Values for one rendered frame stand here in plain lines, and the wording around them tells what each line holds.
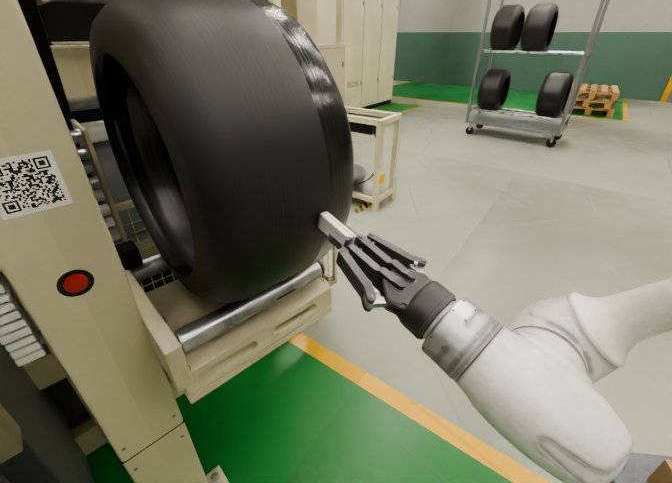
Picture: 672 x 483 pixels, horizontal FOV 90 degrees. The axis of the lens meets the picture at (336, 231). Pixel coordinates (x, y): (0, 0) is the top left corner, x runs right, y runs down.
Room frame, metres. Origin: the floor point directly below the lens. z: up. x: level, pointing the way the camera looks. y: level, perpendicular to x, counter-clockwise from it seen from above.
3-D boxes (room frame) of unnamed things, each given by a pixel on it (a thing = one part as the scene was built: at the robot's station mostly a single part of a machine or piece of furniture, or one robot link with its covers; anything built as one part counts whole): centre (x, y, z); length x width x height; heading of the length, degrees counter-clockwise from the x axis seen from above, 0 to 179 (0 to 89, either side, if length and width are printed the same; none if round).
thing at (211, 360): (0.54, 0.17, 0.84); 0.36 x 0.09 x 0.06; 133
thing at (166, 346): (0.52, 0.40, 0.90); 0.40 x 0.03 x 0.10; 43
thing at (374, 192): (3.01, -0.22, 0.40); 0.60 x 0.35 x 0.80; 54
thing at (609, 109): (7.35, -5.24, 0.22); 1.27 x 0.90 x 0.43; 144
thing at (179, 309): (0.64, 0.27, 0.80); 0.37 x 0.36 x 0.02; 43
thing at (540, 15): (5.24, -2.71, 0.96); 1.30 x 0.62 x 1.92; 52
